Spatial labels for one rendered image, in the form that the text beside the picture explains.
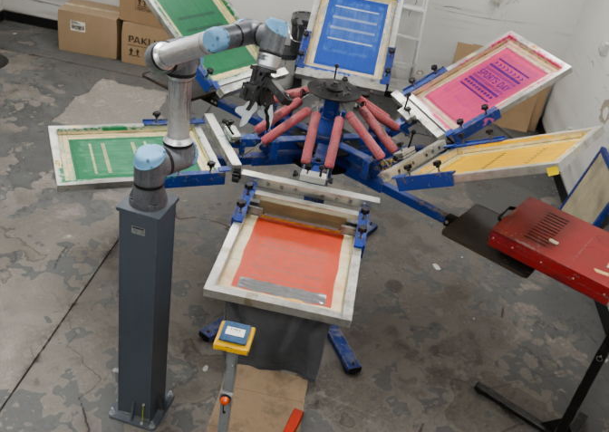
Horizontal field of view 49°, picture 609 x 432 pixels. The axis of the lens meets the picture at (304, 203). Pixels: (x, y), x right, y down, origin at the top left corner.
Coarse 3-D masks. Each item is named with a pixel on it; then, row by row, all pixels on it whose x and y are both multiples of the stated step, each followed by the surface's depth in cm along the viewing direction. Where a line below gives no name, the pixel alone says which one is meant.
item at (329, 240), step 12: (300, 228) 311; (312, 228) 313; (300, 240) 303; (312, 240) 305; (324, 240) 306; (336, 240) 308; (336, 252) 300; (336, 264) 292; (324, 276) 284; (300, 288) 275; (324, 288) 277
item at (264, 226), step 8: (256, 224) 309; (264, 224) 310; (272, 224) 311; (280, 224) 312; (288, 224) 313; (256, 232) 304; (264, 232) 304; (272, 232) 305; (280, 232) 306; (288, 232) 307; (296, 232) 308; (248, 240) 297; (256, 240) 298; (288, 240) 302; (248, 248) 292; (256, 248) 293; (248, 256) 288; (240, 264) 282; (248, 264) 283; (240, 272) 278; (248, 272) 279; (264, 280) 276
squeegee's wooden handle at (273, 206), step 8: (264, 200) 307; (272, 200) 308; (264, 208) 309; (272, 208) 309; (280, 208) 308; (288, 208) 307; (296, 208) 307; (304, 208) 307; (312, 208) 307; (288, 216) 310; (296, 216) 309; (304, 216) 308; (312, 216) 308; (320, 216) 307; (328, 216) 306; (336, 216) 306; (344, 216) 306; (320, 224) 309; (328, 224) 308; (336, 224) 308; (344, 224) 307
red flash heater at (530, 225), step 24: (528, 216) 322; (552, 216) 325; (504, 240) 305; (528, 240) 304; (576, 240) 310; (600, 240) 313; (528, 264) 302; (552, 264) 295; (576, 264) 293; (600, 264) 296; (576, 288) 292; (600, 288) 285
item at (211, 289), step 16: (256, 192) 325; (320, 208) 323; (336, 208) 324; (240, 224) 301; (224, 256) 279; (352, 256) 293; (352, 272) 284; (208, 288) 261; (224, 288) 263; (352, 288) 274; (256, 304) 261; (272, 304) 260; (288, 304) 260; (304, 304) 262; (352, 304) 266; (320, 320) 260; (336, 320) 259
